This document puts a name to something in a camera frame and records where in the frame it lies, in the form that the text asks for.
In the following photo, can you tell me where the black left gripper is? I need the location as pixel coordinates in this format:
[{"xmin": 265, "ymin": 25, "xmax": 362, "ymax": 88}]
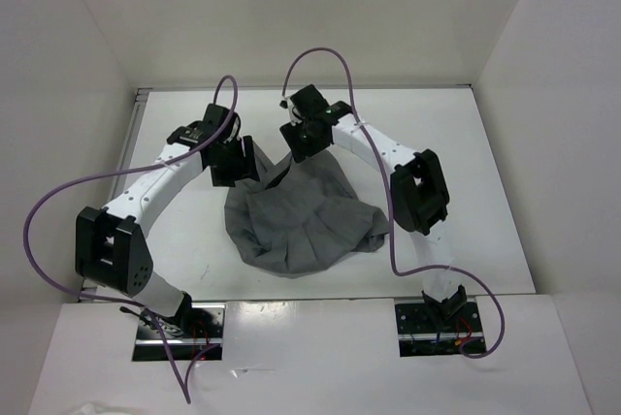
[{"xmin": 210, "ymin": 135, "xmax": 260, "ymax": 187}]

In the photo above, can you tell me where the white crumpled cloth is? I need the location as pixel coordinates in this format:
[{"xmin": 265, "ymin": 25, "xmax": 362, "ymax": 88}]
[{"xmin": 68, "ymin": 401, "xmax": 142, "ymax": 415}]

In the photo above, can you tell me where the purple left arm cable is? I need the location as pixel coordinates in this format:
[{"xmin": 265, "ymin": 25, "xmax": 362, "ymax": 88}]
[{"xmin": 22, "ymin": 75, "xmax": 240, "ymax": 404}]

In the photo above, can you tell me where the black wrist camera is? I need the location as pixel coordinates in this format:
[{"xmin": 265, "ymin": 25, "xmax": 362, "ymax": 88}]
[
  {"xmin": 288, "ymin": 84, "xmax": 328, "ymax": 121},
  {"xmin": 202, "ymin": 103, "xmax": 241, "ymax": 140}
]

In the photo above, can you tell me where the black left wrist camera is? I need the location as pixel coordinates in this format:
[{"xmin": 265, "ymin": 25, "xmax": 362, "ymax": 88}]
[{"xmin": 202, "ymin": 103, "xmax": 241, "ymax": 140}]

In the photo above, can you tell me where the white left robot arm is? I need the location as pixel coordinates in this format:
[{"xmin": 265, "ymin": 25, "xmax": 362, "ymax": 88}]
[{"xmin": 75, "ymin": 104, "xmax": 257, "ymax": 337}]

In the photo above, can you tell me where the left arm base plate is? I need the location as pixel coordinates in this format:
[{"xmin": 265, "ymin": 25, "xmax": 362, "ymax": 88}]
[{"xmin": 129, "ymin": 303, "xmax": 226, "ymax": 363}]

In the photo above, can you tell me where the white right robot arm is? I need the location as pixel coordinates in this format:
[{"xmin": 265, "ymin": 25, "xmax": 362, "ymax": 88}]
[{"xmin": 280, "ymin": 100, "xmax": 467, "ymax": 331}]

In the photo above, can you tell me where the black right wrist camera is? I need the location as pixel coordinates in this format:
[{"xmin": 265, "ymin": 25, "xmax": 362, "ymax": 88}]
[{"xmin": 288, "ymin": 84, "xmax": 328, "ymax": 121}]

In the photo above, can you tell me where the grey pleated skirt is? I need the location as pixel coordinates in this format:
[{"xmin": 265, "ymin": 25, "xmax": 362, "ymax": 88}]
[{"xmin": 224, "ymin": 146, "xmax": 389, "ymax": 277}]

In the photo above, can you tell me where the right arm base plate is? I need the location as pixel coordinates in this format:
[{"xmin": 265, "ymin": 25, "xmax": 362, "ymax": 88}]
[{"xmin": 394, "ymin": 300, "xmax": 487, "ymax": 358}]

